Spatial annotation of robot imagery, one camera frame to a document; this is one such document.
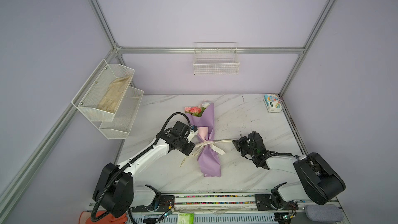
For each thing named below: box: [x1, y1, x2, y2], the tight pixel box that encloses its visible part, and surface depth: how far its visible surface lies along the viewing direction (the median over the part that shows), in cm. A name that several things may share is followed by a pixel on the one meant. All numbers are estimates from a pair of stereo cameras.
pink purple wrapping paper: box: [185, 102, 221, 178], surface depth 88 cm
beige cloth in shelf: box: [97, 75, 133, 113], surface depth 80 cm
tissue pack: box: [263, 93, 283, 114], surface depth 111 cm
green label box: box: [177, 213, 195, 224], surface depth 69 cm
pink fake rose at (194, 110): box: [184, 106, 202, 116], surface depth 106 cm
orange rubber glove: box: [78, 210, 129, 224], surface depth 69 cm
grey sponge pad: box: [304, 204, 344, 223], surface depth 70 cm
